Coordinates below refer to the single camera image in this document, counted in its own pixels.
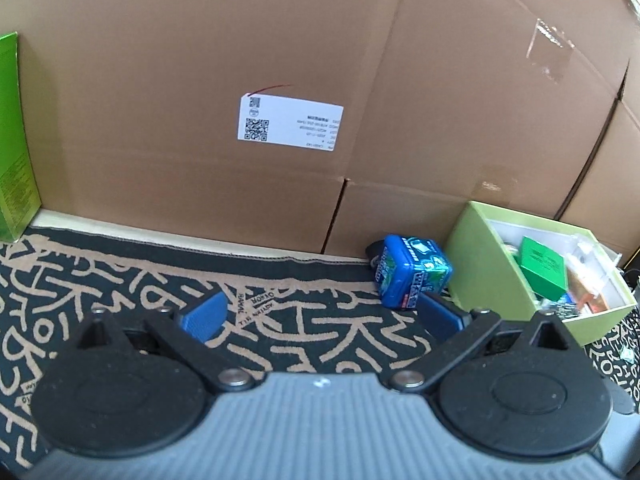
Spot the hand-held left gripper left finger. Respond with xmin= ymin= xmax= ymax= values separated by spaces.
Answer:
xmin=72 ymin=292 xmax=256 ymax=392

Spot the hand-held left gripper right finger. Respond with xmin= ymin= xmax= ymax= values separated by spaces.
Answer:
xmin=390 ymin=292 xmax=583 ymax=393

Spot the blue tin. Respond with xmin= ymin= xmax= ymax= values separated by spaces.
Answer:
xmin=372 ymin=234 xmax=453 ymax=311

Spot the light green storage box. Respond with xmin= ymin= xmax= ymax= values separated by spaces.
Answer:
xmin=445 ymin=201 xmax=638 ymax=347

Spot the steel wool scrubber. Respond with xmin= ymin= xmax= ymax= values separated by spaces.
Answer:
xmin=539 ymin=294 xmax=577 ymax=319

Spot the black and tan patterned mat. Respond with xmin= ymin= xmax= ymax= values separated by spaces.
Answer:
xmin=0 ymin=225 xmax=640 ymax=476

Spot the white shipping label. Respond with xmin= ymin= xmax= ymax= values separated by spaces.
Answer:
xmin=236 ymin=91 xmax=346 ymax=152

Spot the tall green carton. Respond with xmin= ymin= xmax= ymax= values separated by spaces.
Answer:
xmin=0 ymin=31 xmax=43 ymax=243

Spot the large brown cardboard box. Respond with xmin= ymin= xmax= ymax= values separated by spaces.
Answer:
xmin=15 ymin=0 xmax=640 ymax=261

